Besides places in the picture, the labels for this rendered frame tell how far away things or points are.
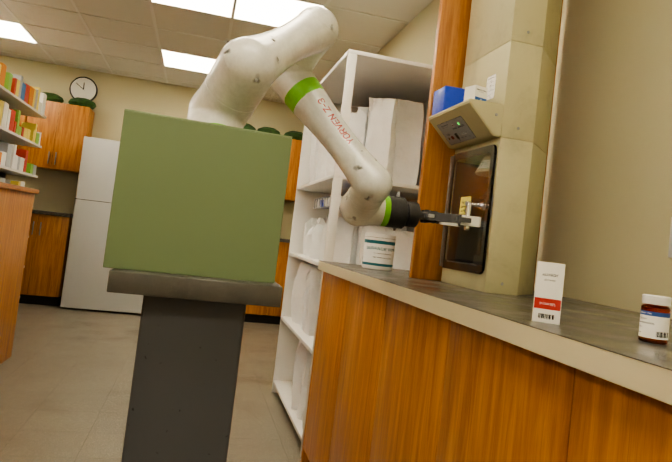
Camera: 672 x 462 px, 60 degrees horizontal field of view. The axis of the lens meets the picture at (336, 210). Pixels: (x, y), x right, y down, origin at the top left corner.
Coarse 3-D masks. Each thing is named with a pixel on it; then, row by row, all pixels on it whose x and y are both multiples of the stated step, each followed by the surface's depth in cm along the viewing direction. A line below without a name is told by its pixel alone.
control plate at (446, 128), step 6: (450, 120) 191; (456, 120) 188; (462, 120) 185; (438, 126) 202; (444, 126) 198; (450, 126) 194; (456, 126) 191; (462, 126) 187; (468, 126) 184; (444, 132) 201; (450, 132) 197; (456, 132) 194; (462, 132) 190; (468, 132) 187; (450, 138) 200; (456, 138) 196; (462, 138) 193; (468, 138) 189; (450, 144) 203
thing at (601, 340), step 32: (384, 288) 170; (416, 288) 155; (448, 288) 171; (480, 320) 113; (512, 320) 102; (576, 320) 117; (608, 320) 126; (544, 352) 92; (576, 352) 84; (608, 352) 78; (640, 352) 80; (640, 384) 72
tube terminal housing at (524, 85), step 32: (480, 64) 196; (512, 64) 178; (544, 64) 183; (512, 96) 177; (544, 96) 187; (512, 128) 177; (544, 128) 190; (512, 160) 177; (544, 160) 193; (512, 192) 177; (512, 224) 176; (512, 256) 176; (480, 288) 176; (512, 288) 176
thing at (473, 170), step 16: (464, 160) 196; (480, 160) 184; (464, 176) 194; (480, 176) 183; (464, 192) 193; (480, 192) 182; (448, 240) 200; (464, 240) 188; (480, 240) 178; (448, 256) 199; (464, 256) 187; (480, 256) 176; (480, 272) 175
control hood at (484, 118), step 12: (456, 108) 183; (468, 108) 177; (480, 108) 175; (492, 108) 176; (432, 120) 203; (444, 120) 195; (468, 120) 182; (480, 120) 176; (492, 120) 176; (480, 132) 181; (492, 132) 176; (456, 144) 200; (468, 144) 194
